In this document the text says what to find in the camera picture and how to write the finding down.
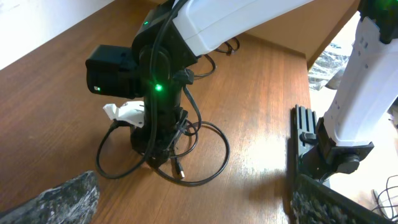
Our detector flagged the right camera cable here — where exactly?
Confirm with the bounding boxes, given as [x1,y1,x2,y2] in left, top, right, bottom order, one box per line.
[95,0,190,180]

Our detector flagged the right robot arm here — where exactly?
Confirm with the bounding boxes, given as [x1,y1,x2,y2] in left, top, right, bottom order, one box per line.
[85,0,306,167]

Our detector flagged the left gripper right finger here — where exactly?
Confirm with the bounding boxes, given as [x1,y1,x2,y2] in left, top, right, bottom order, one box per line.
[290,174,392,224]

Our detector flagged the thin black background wires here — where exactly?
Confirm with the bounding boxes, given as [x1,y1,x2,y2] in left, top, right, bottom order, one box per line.
[371,174,398,218]

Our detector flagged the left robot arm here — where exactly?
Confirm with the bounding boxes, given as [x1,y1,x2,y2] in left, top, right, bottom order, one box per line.
[1,1,397,223]

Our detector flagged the black usb cable bundle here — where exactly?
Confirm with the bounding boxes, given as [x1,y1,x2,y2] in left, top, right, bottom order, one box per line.
[154,37,241,187]

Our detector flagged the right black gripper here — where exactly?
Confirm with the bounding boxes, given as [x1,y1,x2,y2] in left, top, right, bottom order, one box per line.
[130,107,188,168]

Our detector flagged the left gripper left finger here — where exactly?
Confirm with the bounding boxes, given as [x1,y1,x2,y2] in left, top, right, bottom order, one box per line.
[1,170,100,223]

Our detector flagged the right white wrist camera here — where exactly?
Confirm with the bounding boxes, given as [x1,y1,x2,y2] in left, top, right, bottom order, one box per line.
[103,101,145,128]

